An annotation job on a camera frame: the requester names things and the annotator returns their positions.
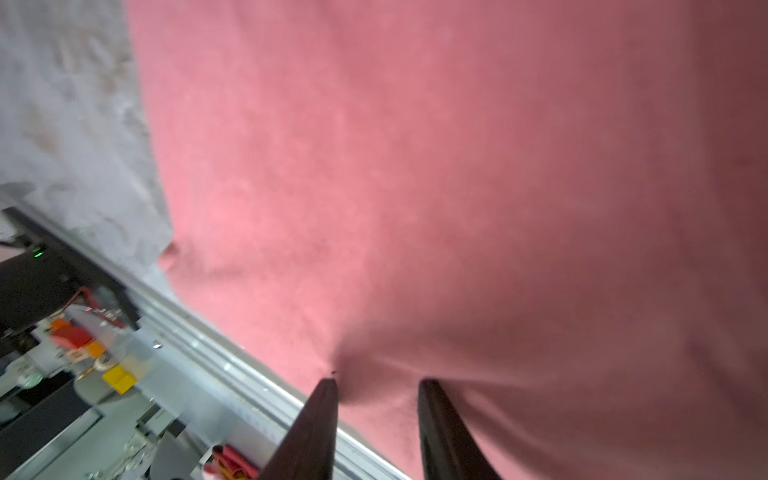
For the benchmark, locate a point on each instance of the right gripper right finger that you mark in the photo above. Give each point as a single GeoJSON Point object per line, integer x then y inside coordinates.
{"type": "Point", "coordinates": [448, 450]}

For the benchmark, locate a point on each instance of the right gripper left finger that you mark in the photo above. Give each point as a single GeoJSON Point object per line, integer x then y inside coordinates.
{"type": "Point", "coordinates": [307, 452]}

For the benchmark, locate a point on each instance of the pink t-shirt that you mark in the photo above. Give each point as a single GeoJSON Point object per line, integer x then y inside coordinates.
{"type": "Point", "coordinates": [556, 208]}

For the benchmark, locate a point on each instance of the aluminium rail frame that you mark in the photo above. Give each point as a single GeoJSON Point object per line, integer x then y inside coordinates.
{"type": "Point", "coordinates": [90, 400]}

